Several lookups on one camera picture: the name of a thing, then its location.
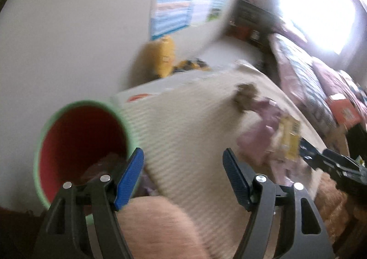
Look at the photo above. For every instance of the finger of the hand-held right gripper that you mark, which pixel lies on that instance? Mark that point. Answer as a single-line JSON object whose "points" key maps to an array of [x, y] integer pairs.
{"points": [[314, 161], [311, 145]]}

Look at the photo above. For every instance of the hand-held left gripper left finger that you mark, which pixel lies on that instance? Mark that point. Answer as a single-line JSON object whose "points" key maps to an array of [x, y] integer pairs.
{"points": [[130, 178]]}

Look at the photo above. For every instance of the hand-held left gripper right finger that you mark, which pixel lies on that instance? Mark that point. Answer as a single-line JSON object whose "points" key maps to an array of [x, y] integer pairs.
{"points": [[236, 178]]}

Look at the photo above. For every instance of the yellow snack packet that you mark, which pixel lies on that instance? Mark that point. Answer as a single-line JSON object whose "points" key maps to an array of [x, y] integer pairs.
{"points": [[289, 138]]}

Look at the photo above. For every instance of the pink wrapper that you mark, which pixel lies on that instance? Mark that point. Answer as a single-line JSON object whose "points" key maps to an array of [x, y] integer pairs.
{"points": [[258, 132]]}

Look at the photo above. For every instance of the green bin with red inside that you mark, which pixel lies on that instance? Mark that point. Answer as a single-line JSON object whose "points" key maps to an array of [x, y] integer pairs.
{"points": [[80, 132]]}

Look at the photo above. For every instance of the peach fuzzy cloth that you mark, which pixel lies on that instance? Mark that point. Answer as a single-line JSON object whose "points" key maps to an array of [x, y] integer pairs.
{"points": [[160, 227], [335, 207]]}

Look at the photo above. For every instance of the orange book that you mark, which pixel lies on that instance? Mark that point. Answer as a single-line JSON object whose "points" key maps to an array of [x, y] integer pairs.
{"points": [[344, 111]]}

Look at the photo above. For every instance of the bed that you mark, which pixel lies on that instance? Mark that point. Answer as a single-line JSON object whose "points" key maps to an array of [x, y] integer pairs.
{"points": [[309, 89]]}

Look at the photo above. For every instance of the striped beige table cloth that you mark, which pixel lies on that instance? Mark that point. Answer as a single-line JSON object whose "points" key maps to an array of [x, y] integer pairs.
{"points": [[186, 132]]}

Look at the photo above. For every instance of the plaid quilt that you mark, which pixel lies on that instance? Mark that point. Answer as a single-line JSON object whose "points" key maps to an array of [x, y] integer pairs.
{"points": [[301, 75]]}

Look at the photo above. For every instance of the pink blanket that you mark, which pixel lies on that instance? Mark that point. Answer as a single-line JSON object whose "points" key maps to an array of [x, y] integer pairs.
{"points": [[335, 78]]}

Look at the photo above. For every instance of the brown crumpled paper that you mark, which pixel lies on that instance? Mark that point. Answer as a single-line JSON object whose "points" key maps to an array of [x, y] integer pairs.
{"points": [[243, 96]]}

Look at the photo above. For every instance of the yellow toy excavator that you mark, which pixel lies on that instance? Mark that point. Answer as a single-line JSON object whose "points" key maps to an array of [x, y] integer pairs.
{"points": [[190, 65]]}

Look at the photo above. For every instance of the yellow duck toy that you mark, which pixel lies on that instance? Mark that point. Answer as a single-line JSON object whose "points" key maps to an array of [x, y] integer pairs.
{"points": [[162, 56]]}

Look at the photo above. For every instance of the orange container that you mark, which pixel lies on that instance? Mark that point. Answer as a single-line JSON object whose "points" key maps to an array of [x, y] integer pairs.
{"points": [[246, 33]]}

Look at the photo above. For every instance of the dark metal shelf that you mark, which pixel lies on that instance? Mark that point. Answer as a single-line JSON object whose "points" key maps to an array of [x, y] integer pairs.
{"points": [[252, 18]]}

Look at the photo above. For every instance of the window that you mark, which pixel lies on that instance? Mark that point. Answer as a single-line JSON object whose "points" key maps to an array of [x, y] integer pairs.
{"points": [[315, 0]]}

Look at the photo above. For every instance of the blue-bordered wall poster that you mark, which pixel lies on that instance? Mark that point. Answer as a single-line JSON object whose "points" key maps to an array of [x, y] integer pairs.
{"points": [[170, 13]]}

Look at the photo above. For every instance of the white chart wall poster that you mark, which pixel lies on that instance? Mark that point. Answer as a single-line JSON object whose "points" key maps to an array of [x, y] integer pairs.
{"points": [[202, 3]]}

